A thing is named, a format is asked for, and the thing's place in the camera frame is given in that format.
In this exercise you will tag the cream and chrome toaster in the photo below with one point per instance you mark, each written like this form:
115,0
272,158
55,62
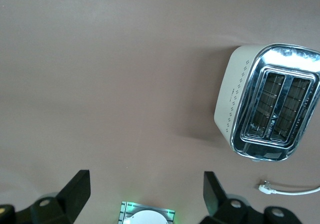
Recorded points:
232,96

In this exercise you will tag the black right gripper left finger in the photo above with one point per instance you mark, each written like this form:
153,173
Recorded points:
72,194

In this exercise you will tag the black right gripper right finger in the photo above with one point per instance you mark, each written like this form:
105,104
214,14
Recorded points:
215,196

